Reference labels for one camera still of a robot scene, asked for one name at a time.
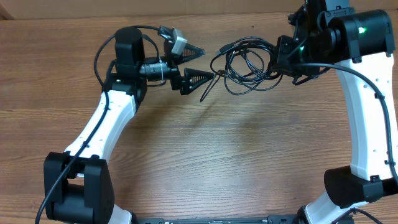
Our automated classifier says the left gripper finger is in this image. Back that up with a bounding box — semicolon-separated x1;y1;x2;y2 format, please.
182;44;205;63
183;68;215;93

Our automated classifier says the long black USB cable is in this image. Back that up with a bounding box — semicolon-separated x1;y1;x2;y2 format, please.
200;36;284;103

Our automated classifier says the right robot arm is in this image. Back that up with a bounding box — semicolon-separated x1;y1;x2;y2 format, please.
269;1;397;223

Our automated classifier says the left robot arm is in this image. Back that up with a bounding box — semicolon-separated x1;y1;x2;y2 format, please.
38;26;213;223

